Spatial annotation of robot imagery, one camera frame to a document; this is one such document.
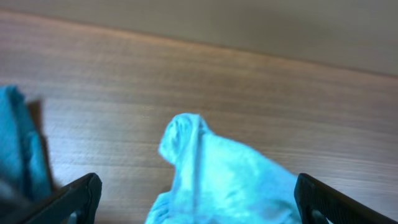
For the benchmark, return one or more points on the light blue t-shirt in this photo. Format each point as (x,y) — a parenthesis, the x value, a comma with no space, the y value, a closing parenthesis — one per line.
(216,180)

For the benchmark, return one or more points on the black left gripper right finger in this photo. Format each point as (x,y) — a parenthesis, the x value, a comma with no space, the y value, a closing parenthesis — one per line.
(319,203)

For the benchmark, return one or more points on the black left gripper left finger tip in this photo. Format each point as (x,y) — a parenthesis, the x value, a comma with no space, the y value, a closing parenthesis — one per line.
(81,197)

